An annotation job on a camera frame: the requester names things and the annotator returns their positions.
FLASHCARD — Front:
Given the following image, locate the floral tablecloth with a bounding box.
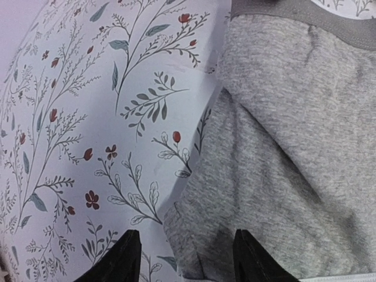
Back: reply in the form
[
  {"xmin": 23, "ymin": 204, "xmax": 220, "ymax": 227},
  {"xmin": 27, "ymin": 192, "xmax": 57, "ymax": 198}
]
[{"xmin": 0, "ymin": 0, "xmax": 376, "ymax": 282}]

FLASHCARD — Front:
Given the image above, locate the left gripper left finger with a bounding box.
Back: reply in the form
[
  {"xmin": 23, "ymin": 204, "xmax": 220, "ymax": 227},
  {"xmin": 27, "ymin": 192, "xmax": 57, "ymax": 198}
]
[{"xmin": 75, "ymin": 230, "xmax": 142, "ymax": 282}]

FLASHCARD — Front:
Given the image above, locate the grey boxer briefs white trim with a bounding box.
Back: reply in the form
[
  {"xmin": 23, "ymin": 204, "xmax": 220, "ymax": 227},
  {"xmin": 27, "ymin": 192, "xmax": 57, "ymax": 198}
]
[{"xmin": 163, "ymin": 1, "xmax": 375, "ymax": 281}]

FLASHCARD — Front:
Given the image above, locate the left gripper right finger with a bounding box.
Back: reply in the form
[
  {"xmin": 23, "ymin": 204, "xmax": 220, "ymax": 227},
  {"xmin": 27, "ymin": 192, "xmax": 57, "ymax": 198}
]
[{"xmin": 233, "ymin": 229, "xmax": 298, "ymax": 282}]

